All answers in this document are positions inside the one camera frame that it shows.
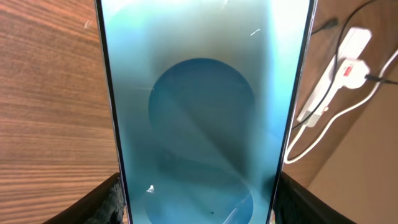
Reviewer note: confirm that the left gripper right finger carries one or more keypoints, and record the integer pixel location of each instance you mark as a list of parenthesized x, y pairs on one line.
[(294, 204)]

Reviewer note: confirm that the white power strip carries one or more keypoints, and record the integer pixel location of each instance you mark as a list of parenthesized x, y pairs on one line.
[(352, 46)]

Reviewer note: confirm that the teal screen smartphone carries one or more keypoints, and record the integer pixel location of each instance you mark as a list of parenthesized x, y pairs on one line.
[(202, 95)]

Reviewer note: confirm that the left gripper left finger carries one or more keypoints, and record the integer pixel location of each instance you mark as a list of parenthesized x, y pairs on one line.
[(104, 204)]

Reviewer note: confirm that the white USB charger plug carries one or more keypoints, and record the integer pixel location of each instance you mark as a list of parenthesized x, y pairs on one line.
[(351, 73)]

